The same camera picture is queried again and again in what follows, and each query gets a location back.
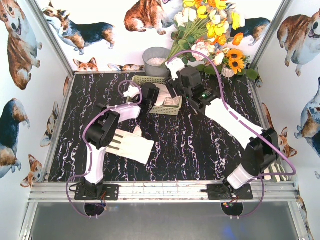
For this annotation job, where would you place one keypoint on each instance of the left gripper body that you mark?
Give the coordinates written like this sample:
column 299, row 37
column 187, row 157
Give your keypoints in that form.
column 155, row 92

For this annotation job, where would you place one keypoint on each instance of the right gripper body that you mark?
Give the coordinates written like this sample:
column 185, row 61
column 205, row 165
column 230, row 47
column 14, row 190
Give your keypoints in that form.
column 171, row 86

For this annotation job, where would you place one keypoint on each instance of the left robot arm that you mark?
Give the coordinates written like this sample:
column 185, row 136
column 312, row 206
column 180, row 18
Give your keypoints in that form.
column 102, row 135

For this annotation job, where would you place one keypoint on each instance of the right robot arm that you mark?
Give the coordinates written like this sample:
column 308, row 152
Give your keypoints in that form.
column 260, row 145

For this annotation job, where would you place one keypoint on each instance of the pale green storage basket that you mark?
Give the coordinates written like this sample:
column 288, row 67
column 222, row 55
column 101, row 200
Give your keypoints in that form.
column 160, row 110

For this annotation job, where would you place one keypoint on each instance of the grey metal bucket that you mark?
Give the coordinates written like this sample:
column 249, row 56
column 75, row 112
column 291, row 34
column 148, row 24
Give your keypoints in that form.
column 154, row 59

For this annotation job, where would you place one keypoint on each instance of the small sunflower pot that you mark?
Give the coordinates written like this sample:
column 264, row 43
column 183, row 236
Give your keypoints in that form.
column 235, row 62

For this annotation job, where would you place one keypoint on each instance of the artificial flower bouquet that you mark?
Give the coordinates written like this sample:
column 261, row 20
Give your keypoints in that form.
column 205, row 26

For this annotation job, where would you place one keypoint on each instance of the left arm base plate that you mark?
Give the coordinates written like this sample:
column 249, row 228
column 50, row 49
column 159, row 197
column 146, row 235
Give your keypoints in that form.
column 108, row 192

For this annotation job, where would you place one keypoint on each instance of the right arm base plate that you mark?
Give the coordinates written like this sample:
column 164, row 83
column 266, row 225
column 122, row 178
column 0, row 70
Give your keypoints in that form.
column 223, row 192

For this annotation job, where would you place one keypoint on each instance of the aluminium front frame rail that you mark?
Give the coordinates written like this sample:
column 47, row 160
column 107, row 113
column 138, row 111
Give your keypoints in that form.
column 167, row 191

